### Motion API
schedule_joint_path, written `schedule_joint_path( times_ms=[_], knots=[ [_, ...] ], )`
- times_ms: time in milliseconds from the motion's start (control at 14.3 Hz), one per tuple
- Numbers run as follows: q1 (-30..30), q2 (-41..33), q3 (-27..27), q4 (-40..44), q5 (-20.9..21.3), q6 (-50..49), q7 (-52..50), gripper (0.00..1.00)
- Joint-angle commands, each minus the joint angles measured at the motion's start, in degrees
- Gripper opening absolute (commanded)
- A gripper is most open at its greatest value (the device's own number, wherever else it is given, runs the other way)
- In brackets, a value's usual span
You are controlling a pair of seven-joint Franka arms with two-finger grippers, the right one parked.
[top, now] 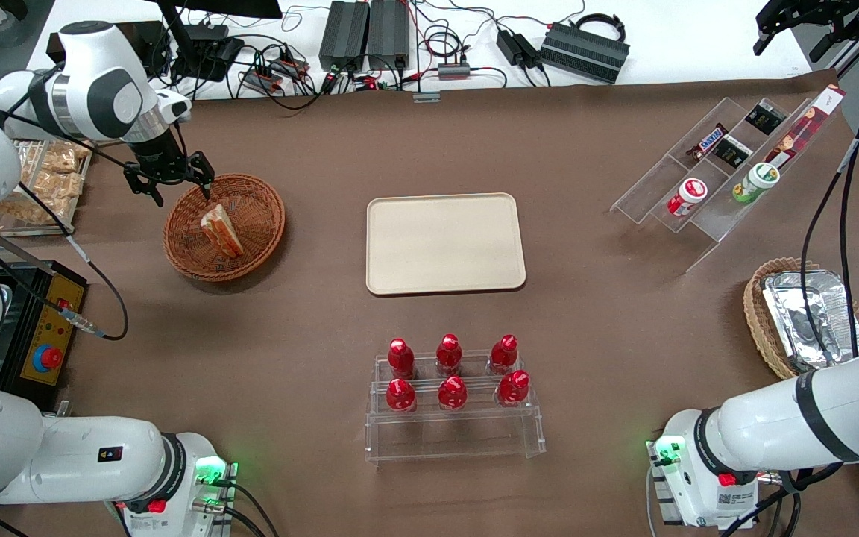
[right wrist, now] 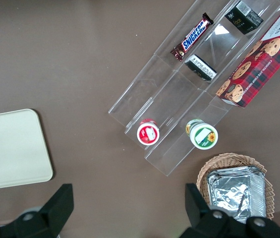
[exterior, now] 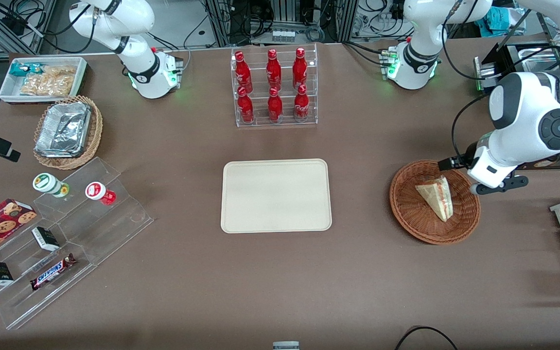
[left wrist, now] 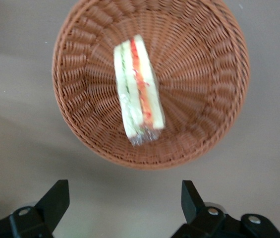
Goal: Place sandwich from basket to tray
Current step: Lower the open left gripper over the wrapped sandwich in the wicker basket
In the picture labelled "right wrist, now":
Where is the wicker basket holding foil containers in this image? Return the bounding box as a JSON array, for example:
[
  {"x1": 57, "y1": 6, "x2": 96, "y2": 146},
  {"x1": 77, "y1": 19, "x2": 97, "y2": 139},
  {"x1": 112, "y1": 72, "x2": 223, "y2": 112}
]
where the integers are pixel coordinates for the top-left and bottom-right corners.
[{"x1": 196, "y1": 153, "x2": 276, "y2": 221}]

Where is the Snickers chocolate bar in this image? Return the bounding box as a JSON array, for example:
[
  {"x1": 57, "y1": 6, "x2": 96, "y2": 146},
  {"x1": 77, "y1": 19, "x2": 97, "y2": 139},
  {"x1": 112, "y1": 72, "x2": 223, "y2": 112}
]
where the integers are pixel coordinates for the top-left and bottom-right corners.
[{"x1": 170, "y1": 12, "x2": 215, "y2": 62}]

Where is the red tartan cookie box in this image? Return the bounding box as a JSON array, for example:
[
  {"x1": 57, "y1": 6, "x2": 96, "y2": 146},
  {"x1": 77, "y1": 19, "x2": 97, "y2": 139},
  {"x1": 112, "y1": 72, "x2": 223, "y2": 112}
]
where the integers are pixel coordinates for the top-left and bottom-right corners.
[{"x1": 215, "y1": 2, "x2": 280, "y2": 109}]

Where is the red-lidded small jar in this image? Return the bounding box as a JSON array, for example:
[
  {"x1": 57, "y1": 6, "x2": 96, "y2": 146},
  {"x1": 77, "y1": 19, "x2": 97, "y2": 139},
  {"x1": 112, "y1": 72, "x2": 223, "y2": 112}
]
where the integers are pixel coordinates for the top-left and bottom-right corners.
[{"x1": 136, "y1": 118, "x2": 160, "y2": 145}]

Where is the cream plastic serving tray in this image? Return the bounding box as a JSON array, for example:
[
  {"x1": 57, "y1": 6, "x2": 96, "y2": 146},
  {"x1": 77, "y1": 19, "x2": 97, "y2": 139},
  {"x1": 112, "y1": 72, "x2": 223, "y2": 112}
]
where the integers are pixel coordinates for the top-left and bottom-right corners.
[{"x1": 0, "y1": 108, "x2": 54, "y2": 191}]

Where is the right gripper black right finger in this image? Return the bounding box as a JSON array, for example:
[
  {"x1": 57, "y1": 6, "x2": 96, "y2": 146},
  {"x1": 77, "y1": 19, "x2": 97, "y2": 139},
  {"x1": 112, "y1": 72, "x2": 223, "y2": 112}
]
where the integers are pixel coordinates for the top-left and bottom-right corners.
[{"x1": 179, "y1": 183, "x2": 248, "y2": 238}]

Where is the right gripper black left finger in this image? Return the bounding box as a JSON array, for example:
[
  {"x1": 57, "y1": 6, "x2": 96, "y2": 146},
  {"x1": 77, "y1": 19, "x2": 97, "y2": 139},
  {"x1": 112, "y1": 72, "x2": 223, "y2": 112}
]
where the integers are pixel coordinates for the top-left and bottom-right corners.
[{"x1": 0, "y1": 183, "x2": 74, "y2": 238}]

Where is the stack of foil containers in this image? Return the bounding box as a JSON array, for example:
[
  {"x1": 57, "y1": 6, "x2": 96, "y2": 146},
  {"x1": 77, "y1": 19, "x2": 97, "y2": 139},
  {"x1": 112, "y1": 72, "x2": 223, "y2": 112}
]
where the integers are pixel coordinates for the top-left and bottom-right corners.
[{"x1": 206, "y1": 166, "x2": 267, "y2": 224}]

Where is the clear acrylic tiered stand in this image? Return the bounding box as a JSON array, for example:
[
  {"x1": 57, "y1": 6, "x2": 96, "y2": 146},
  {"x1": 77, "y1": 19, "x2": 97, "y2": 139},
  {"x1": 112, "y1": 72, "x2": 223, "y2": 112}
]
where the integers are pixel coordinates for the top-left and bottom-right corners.
[{"x1": 108, "y1": 0, "x2": 280, "y2": 177}]

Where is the green-lidded small jar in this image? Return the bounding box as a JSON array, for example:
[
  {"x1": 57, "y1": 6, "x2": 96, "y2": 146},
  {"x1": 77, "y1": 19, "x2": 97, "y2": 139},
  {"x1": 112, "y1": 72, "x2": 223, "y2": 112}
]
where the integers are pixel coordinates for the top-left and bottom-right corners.
[{"x1": 185, "y1": 119, "x2": 219, "y2": 150}]

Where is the black box with gold print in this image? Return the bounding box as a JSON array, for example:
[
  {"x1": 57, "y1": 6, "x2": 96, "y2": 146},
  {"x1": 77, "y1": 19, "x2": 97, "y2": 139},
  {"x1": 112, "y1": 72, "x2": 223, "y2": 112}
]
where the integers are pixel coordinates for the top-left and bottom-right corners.
[{"x1": 224, "y1": 0, "x2": 264, "y2": 35}]

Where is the black box with white label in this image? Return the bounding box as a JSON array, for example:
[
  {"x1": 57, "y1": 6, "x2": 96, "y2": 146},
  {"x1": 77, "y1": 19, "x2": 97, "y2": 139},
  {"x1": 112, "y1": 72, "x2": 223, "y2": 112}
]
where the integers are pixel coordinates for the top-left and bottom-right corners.
[{"x1": 184, "y1": 55, "x2": 218, "y2": 82}]

